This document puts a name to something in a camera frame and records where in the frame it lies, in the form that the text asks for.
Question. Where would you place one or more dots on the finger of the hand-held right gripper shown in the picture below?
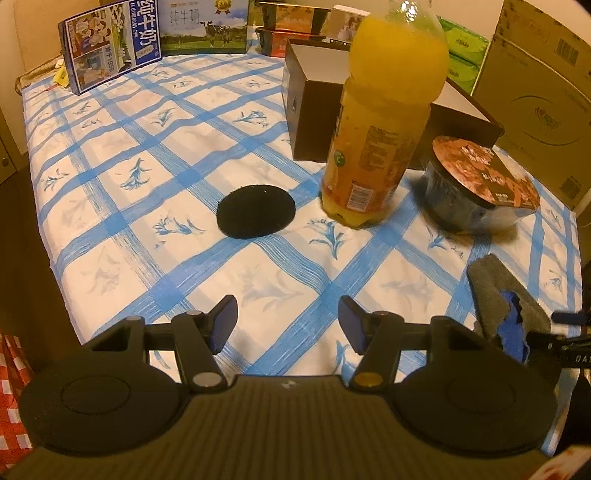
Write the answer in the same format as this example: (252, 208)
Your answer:
(572, 316)
(512, 323)

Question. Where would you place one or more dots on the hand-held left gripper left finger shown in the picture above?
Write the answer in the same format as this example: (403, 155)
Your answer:
(224, 319)

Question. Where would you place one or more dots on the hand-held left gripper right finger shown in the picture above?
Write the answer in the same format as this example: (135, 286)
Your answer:
(353, 324)

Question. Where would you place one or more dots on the black round pad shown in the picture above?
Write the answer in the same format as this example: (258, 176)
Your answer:
(256, 212)

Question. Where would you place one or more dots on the instant noodle bowl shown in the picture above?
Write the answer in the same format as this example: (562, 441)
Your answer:
(461, 203)

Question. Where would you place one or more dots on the pink white packet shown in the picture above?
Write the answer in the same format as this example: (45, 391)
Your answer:
(568, 466)

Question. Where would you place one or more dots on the orange juice bottle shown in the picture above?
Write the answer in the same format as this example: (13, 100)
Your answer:
(378, 138)

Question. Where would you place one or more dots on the large brown cardboard box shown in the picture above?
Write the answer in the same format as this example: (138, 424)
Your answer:
(540, 120)

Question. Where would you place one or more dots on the blue checked tablecloth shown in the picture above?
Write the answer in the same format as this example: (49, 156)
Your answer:
(138, 138)

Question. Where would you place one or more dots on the dark brown cardboard box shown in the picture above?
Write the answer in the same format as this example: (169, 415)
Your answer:
(309, 115)

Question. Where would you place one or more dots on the red checked bag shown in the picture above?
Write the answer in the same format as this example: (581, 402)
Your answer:
(14, 392)

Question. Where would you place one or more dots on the stack of green tissue packs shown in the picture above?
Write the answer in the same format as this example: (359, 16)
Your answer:
(461, 55)

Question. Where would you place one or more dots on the wooden cabinet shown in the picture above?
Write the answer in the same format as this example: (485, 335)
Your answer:
(11, 143)

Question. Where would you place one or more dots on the orange black food box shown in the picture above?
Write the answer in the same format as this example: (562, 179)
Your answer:
(295, 16)
(274, 44)

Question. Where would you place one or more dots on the barcode brown cardboard box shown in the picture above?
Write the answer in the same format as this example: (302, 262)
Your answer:
(549, 32)

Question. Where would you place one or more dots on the green milk carton box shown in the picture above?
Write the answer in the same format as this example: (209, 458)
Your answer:
(203, 27)

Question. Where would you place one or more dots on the small yellow packet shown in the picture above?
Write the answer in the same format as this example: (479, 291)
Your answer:
(60, 76)

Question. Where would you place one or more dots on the blue milk carton box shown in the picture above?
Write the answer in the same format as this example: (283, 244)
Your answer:
(106, 46)

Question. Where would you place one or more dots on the white picture box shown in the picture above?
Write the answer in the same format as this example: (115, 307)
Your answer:
(346, 25)

